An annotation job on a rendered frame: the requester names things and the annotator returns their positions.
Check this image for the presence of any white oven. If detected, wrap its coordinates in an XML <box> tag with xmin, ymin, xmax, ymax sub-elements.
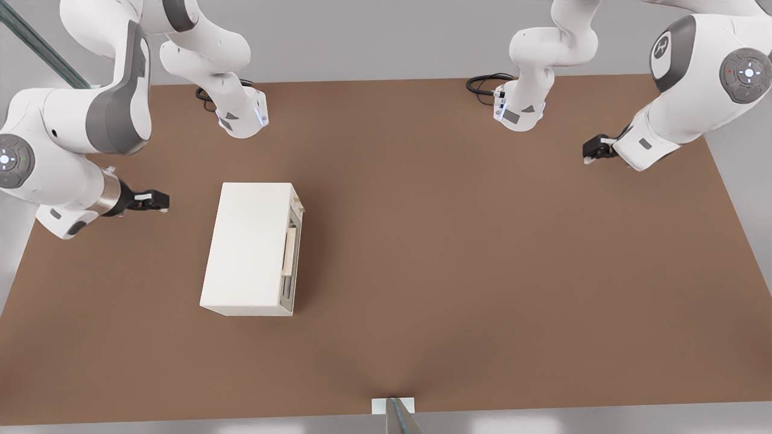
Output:
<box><xmin>200</xmin><ymin>182</ymin><xmax>305</xmax><ymax>318</ymax></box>

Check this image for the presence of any black cable loop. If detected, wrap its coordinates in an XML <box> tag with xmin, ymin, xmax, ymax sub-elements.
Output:
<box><xmin>195</xmin><ymin>78</ymin><xmax>256</xmax><ymax>113</ymax></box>
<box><xmin>466</xmin><ymin>73</ymin><xmax>518</xmax><ymax>107</ymax></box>

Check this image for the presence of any oven door with pale handle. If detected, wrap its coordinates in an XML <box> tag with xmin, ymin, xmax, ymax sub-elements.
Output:
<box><xmin>278</xmin><ymin>184</ymin><xmax>305</xmax><ymax>317</ymax></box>

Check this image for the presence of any silver frame post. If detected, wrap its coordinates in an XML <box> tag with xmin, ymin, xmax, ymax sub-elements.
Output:
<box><xmin>385</xmin><ymin>397</ymin><xmax>425</xmax><ymax>434</ymax></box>
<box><xmin>0</xmin><ymin>0</ymin><xmax>92</xmax><ymax>90</ymax></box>

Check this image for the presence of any silver post foot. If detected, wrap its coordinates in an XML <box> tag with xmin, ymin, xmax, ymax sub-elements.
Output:
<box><xmin>371</xmin><ymin>397</ymin><xmax>416</xmax><ymax>415</ymax></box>

